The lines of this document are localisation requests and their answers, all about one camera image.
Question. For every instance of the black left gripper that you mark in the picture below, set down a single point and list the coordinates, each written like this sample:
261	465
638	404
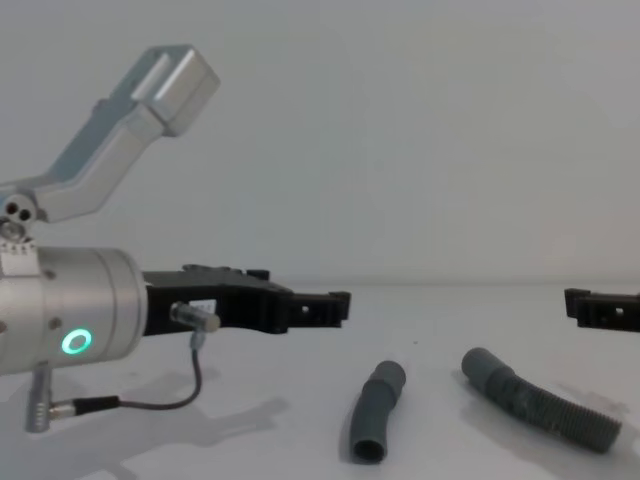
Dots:
250	307

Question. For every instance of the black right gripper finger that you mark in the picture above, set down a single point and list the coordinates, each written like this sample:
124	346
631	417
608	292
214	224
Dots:
607	312
571	302

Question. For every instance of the white table cloth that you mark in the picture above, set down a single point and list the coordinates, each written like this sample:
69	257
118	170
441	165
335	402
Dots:
280	440

